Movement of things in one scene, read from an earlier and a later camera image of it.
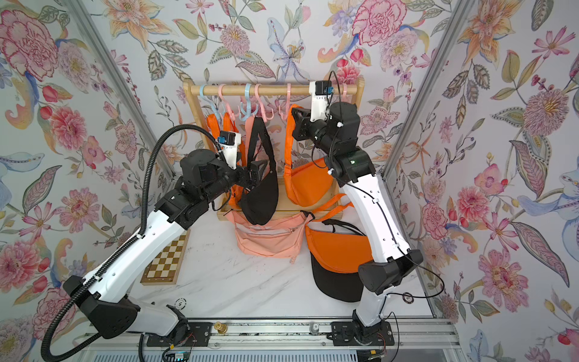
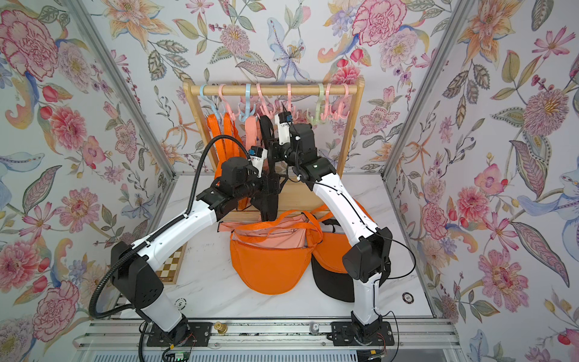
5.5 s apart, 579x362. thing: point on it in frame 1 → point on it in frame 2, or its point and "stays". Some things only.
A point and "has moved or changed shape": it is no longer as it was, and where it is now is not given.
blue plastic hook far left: (209, 102) stays
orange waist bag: (308, 184) → (275, 270)
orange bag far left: (236, 193) stays
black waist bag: (258, 203) has moved or changed shape
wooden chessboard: (165, 268) stays
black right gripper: (308, 128) → (278, 150)
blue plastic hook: (248, 114) stays
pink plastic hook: (233, 116) stays
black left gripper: (254, 177) → (268, 188)
